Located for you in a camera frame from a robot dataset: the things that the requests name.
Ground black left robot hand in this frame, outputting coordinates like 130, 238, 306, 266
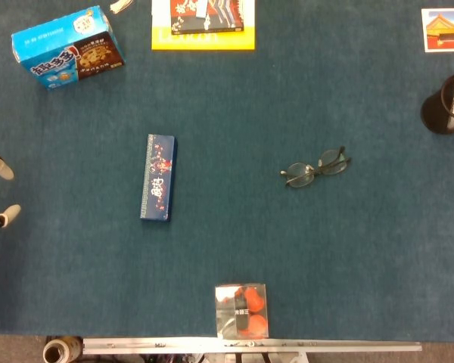
0, 148, 23, 231

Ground thin-framed eyeglasses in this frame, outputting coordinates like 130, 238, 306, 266
280, 146, 353, 189

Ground blue chocolate cookie box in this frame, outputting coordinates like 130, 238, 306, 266
11, 5, 126, 91

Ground dark blue long box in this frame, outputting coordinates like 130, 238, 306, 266
139, 133, 178, 222

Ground brown tape roll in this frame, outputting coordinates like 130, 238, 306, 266
42, 336, 83, 363

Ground yellow book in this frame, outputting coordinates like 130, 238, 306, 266
151, 0, 257, 51

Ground blue felt table cloth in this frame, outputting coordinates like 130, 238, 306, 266
0, 0, 454, 343

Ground clear box with red items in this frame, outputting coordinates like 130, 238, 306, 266
215, 283, 269, 340

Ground black mesh pen holder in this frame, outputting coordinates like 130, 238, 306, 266
421, 73, 454, 135

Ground palace picture postcard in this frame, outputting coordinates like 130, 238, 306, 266
421, 8, 454, 53

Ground white tassel cord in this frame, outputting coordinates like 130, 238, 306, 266
110, 0, 135, 15

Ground aluminium rail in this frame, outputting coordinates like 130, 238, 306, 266
82, 337, 423, 355

